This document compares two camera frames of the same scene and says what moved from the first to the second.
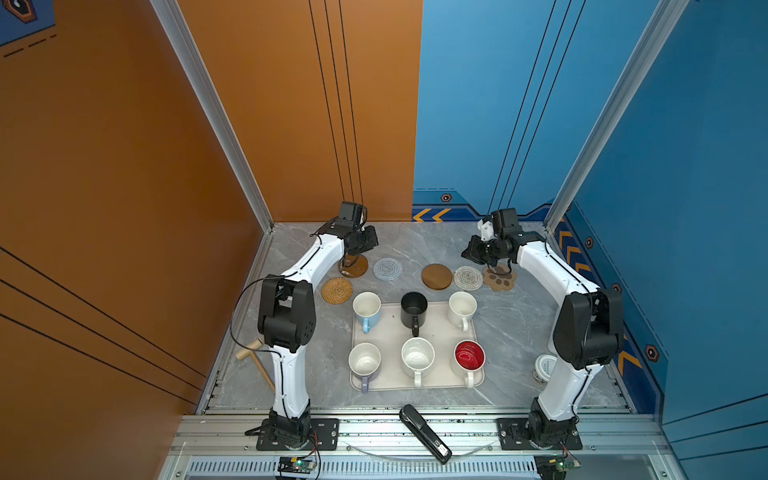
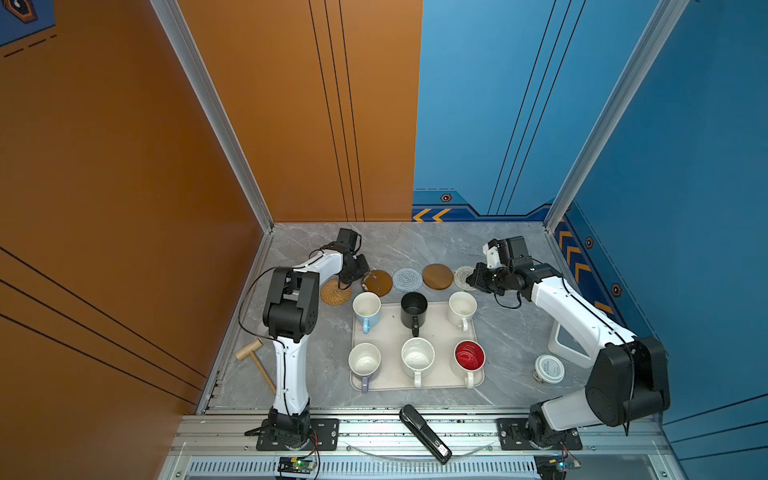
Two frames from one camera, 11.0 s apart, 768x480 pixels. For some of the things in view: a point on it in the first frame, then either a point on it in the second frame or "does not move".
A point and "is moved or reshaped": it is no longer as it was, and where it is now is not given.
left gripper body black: [364, 240] -> [358, 268]
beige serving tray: [391, 332] does not move
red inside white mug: [467, 359] does not move
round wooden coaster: [437, 276] does not move
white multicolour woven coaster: [468, 278] does not move
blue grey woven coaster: [387, 269] -> [407, 280]
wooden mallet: [249, 350] does not move
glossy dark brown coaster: [353, 266] is moved or reshaped
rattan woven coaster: [336, 290] does not move
